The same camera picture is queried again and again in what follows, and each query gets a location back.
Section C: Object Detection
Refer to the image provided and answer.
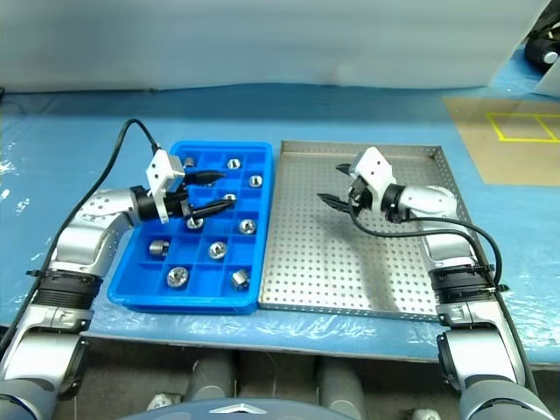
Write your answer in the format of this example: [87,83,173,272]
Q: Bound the perforated steel tray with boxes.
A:
[257,139,485,324]

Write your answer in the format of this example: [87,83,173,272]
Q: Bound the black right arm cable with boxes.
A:
[348,205,542,395]

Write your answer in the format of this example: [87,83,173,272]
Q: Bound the brown cardboard sheet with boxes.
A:
[441,96,560,187]

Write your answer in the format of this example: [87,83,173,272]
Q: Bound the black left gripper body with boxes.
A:
[168,184,196,220]

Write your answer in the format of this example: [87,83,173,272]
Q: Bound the grey rounded cylinder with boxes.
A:
[317,356,367,420]
[187,352,235,402]

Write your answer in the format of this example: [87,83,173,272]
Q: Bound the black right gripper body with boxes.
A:
[347,174,374,216]

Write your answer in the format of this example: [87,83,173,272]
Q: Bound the blue plastic compartment tray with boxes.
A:
[107,140,275,315]

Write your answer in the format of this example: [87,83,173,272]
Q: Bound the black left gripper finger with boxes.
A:
[188,199,235,222]
[183,169,227,187]

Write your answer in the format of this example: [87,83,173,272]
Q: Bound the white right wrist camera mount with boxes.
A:
[349,146,397,211]

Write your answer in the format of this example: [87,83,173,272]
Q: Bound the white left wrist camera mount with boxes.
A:
[145,148,186,225]

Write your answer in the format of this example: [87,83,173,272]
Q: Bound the blue-grey dome with silver emblem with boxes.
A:
[115,395,351,420]

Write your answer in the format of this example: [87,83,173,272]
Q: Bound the white slanted panel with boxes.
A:
[531,52,560,95]

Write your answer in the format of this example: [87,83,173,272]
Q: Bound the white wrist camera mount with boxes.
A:
[349,146,397,211]
[145,148,186,225]

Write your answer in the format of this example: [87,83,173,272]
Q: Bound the black round device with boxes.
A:
[523,24,560,67]

